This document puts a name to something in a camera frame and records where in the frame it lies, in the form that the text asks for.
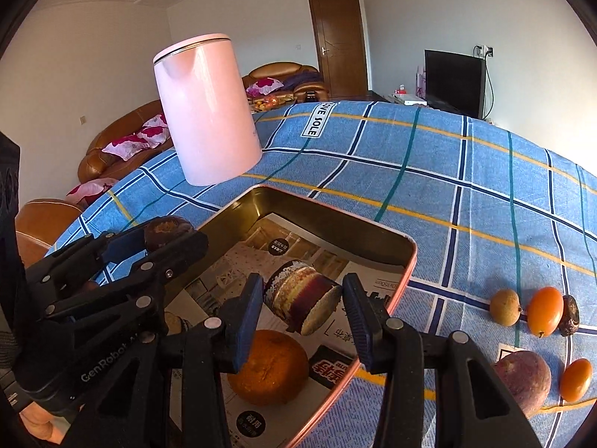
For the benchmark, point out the brown wooden door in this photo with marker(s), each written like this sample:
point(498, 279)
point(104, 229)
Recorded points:
point(338, 42)

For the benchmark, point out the short brown leather sofa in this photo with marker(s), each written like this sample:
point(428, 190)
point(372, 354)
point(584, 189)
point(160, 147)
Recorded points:
point(280, 69)

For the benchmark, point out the orange snack bag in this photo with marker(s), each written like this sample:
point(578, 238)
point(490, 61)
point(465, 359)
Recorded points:
point(273, 102)

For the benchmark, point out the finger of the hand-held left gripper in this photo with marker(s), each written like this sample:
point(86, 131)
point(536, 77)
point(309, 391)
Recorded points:
point(182, 252)
point(123, 243)

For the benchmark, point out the blue plaid tablecloth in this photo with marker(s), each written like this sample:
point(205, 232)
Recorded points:
point(466, 196)

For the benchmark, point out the small orange kumquat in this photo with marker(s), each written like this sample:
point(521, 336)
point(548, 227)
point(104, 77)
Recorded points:
point(576, 379)

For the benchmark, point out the dark brown passion fruit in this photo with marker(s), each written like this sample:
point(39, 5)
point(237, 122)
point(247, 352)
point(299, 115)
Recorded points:
point(165, 231)

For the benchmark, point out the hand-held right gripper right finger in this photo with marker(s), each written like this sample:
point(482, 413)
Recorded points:
point(358, 326)

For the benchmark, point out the person's left hand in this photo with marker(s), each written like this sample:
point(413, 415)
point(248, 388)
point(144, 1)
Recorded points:
point(39, 423)

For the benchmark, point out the white television stand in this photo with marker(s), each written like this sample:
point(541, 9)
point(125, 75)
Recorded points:
point(408, 99)

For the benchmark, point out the tan longan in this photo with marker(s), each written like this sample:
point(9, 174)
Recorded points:
point(504, 307)

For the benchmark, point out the brown leather armchair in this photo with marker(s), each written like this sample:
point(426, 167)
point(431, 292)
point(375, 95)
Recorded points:
point(42, 224)

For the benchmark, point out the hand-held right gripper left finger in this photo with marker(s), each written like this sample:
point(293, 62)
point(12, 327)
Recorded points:
point(246, 324)

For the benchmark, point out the pink electric kettle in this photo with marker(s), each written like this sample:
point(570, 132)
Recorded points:
point(205, 112)

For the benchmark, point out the rectangular metal tin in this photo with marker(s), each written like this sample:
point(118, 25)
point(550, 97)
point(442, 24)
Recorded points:
point(326, 228)

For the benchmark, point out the floral pink pillow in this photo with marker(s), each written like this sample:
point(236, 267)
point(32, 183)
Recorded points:
point(128, 145)
point(88, 190)
point(156, 128)
point(264, 87)

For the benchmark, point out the dark brown date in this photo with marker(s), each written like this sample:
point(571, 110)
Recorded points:
point(571, 315)

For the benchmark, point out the white wall socket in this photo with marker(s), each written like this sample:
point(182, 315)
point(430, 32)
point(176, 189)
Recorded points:
point(485, 51)

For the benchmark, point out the large orange kumquat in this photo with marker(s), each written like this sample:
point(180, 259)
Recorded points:
point(545, 310)

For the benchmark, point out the newspaper sheet lining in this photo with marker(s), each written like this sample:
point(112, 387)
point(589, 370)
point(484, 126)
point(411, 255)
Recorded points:
point(373, 284)

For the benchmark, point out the purple blanket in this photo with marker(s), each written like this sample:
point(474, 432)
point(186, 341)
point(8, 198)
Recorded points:
point(301, 80)

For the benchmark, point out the orange mandarin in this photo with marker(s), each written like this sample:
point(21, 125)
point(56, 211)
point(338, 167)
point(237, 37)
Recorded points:
point(275, 365)

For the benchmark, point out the black television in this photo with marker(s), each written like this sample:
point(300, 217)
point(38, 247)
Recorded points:
point(452, 81)

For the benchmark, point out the purple passion fruit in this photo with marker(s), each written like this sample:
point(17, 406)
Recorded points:
point(527, 378)

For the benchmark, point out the long brown leather sofa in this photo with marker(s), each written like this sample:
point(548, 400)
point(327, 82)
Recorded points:
point(116, 123)

